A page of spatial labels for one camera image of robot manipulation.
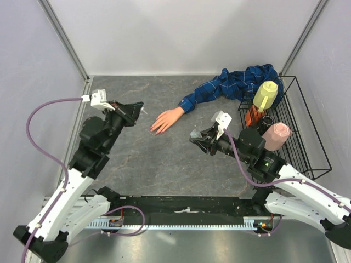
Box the mannequin hand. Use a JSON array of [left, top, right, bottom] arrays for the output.
[[150, 107, 185, 134]]

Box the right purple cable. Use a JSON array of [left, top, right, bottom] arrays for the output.
[[223, 129, 351, 213]]

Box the orange cup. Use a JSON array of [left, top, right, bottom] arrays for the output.
[[245, 105, 265, 127]]

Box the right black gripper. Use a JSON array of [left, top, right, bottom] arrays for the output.
[[190, 124, 251, 163]]

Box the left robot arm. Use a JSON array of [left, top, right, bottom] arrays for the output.
[[13, 101, 144, 262]]

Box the clear nail polish bottle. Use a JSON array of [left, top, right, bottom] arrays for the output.
[[190, 129, 202, 139]]

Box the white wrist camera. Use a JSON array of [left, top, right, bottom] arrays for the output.
[[211, 111, 232, 140], [81, 89, 115, 111]]

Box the black wire rack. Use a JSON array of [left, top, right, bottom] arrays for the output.
[[238, 76, 332, 180]]

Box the small black ring cup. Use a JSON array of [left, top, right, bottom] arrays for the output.
[[262, 116, 274, 125]]

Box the purple cable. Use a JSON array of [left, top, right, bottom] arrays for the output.
[[223, 129, 351, 213], [21, 97, 83, 263]]

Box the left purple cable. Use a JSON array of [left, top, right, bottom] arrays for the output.
[[21, 97, 83, 263]]

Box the yellow mug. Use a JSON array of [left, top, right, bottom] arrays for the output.
[[253, 81, 278, 112]]

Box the pink mug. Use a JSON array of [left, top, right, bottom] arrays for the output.
[[262, 122, 292, 152]]

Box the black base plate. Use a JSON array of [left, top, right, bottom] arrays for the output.
[[109, 196, 271, 224]]

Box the light blue cable duct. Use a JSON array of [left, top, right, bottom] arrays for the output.
[[85, 217, 271, 231]]

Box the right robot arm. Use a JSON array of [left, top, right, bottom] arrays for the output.
[[189, 124, 350, 249]]

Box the blue plaid shirt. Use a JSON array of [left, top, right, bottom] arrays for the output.
[[178, 64, 284, 113]]

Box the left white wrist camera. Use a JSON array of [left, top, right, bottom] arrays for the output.
[[81, 89, 115, 111]]

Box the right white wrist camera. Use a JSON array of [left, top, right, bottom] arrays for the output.
[[211, 111, 232, 140]]

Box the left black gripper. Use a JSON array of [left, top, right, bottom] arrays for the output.
[[103, 100, 144, 152]]

